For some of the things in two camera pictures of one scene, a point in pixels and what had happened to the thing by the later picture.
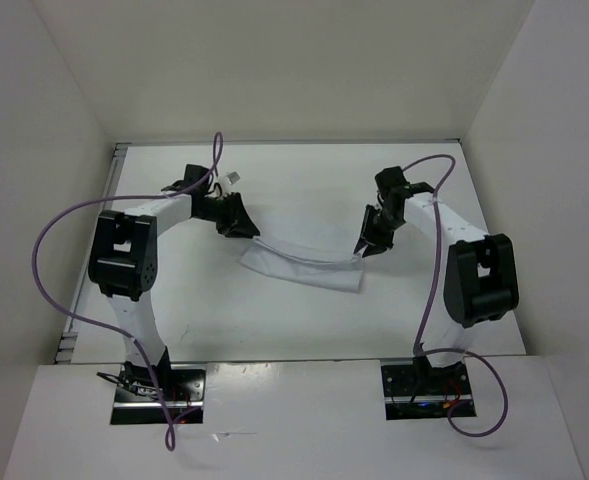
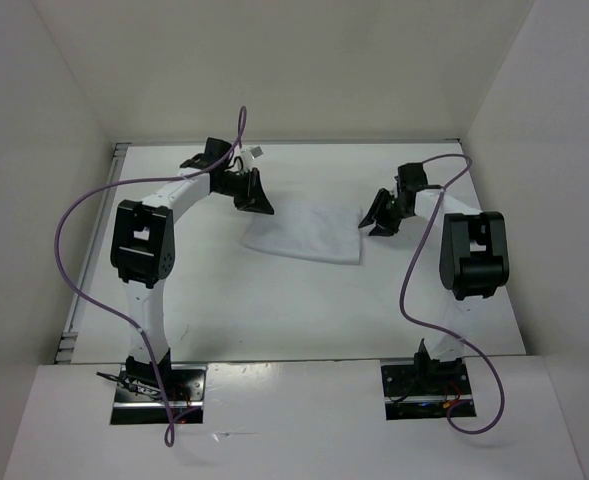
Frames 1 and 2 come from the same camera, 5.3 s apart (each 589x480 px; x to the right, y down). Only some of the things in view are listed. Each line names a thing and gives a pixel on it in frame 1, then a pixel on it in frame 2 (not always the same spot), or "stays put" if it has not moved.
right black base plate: (414, 389) stays put
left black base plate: (138, 400) stays put
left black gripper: (236, 223) to (253, 198)
